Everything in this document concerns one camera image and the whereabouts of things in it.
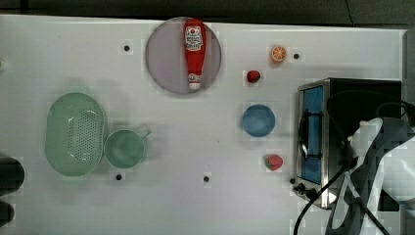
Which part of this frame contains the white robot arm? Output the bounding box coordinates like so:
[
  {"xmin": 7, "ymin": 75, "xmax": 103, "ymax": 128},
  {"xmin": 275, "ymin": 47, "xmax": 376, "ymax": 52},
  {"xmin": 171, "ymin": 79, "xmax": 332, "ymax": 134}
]
[{"xmin": 325, "ymin": 117, "xmax": 414, "ymax": 235}]

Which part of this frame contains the silver toaster oven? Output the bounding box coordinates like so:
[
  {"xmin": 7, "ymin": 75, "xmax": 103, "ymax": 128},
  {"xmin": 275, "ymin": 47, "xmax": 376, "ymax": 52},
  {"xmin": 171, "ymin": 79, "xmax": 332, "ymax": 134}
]
[{"xmin": 295, "ymin": 77, "xmax": 401, "ymax": 210}]

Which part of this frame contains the blue bowl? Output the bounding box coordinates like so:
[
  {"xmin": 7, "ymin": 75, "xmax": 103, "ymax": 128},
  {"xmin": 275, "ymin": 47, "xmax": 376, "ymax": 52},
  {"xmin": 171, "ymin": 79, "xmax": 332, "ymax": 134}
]
[{"xmin": 242, "ymin": 105, "xmax": 276, "ymax": 137}]

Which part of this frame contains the dark red toy strawberry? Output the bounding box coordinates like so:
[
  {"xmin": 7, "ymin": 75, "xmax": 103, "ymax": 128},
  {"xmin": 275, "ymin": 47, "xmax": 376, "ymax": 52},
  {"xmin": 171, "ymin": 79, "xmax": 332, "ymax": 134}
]
[{"xmin": 247, "ymin": 70, "xmax": 260, "ymax": 83}]

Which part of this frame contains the grey round plate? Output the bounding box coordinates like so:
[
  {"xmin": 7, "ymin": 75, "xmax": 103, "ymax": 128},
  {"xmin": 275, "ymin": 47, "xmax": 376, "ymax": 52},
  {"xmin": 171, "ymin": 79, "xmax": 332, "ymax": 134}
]
[{"xmin": 145, "ymin": 17, "xmax": 221, "ymax": 95}]

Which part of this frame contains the pink toy strawberry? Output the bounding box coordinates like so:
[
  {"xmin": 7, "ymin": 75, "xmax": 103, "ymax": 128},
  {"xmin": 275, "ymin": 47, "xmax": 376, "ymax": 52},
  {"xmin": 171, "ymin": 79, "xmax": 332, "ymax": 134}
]
[{"xmin": 264, "ymin": 154, "xmax": 284, "ymax": 171}]

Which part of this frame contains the green plastic cup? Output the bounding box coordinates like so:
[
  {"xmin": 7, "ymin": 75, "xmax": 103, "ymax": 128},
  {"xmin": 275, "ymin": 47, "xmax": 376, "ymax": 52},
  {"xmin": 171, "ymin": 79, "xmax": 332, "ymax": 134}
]
[{"xmin": 104, "ymin": 129, "xmax": 151, "ymax": 168}]

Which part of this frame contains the red ketchup bottle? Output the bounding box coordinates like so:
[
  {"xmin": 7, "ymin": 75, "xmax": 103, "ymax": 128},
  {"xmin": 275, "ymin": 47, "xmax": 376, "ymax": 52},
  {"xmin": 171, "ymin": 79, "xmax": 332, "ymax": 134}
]
[{"xmin": 183, "ymin": 19, "xmax": 207, "ymax": 90}]

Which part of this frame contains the orange slice toy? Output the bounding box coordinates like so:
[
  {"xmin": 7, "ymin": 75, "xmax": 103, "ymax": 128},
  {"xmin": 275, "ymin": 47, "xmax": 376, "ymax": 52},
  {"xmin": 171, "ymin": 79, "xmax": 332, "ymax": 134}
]
[{"xmin": 270, "ymin": 45, "xmax": 287, "ymax": 63}]

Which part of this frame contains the green perforated colander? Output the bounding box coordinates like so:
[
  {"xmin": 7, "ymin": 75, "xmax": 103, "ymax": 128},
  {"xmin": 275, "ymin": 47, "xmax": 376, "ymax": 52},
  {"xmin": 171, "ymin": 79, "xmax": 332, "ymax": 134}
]
[{"xmin": 45, "ymin": 92, "xmax": 107, "ymax": 177}]

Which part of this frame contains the black round container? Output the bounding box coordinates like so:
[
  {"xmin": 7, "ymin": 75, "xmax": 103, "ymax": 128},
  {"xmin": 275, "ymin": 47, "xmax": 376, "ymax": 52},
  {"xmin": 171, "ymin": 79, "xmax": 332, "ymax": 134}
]
[{"xmin": 0, "ymin": 157, "xmax": 24, "ymax": 196}]

